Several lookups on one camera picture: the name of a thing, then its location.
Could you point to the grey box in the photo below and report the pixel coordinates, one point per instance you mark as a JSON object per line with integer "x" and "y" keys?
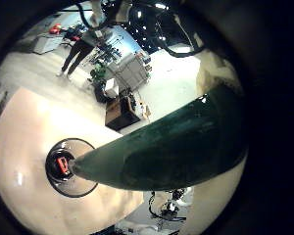
{"x": 48, "y": 44}

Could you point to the person in black trousers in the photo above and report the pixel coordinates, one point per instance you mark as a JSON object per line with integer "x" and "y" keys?
{"x": 78, "y": 49}

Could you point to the round black cup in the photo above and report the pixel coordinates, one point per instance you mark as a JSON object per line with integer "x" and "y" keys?
{"x": 60, "y": 166}

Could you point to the green potted plant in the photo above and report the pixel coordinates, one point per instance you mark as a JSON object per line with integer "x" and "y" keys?
{"x": 98, "y": 72}

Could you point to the small white box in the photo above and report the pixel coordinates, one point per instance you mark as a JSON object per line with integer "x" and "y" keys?
{"x": 111, "y": 88}

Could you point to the red object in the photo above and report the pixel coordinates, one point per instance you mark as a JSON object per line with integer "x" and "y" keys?
{"x": 55, "y": 29}

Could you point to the dark brown cabinet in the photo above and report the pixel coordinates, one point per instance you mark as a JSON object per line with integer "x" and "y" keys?
{"x": 121, "y": 112}

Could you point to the white equipment rack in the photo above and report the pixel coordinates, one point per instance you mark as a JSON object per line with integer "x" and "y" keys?
{"x": 132, "y": 71}

